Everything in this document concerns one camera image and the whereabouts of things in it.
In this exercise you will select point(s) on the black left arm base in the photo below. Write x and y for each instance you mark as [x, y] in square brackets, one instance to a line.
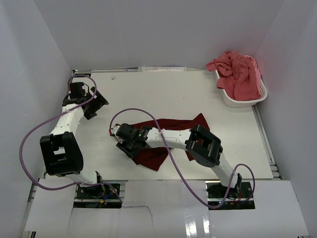
[100, 197]

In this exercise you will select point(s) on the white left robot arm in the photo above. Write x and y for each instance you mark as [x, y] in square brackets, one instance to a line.
[61, 152]

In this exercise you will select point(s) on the white front cover sheet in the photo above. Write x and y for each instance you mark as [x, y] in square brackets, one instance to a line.
[166, 209]

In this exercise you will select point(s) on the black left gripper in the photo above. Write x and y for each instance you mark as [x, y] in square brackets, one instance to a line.
[99, 101]

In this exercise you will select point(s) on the pink t-shirt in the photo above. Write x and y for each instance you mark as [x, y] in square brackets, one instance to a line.
[238, 76]

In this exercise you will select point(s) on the dark red t-shirt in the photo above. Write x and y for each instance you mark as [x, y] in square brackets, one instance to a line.
[154, 156]

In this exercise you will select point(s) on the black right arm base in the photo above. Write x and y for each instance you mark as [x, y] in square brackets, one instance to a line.
[234, 201]

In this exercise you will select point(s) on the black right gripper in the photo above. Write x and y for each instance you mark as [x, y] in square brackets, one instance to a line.
[122, 145]

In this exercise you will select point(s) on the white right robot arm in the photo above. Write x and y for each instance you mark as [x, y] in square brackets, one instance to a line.
[200, 143]

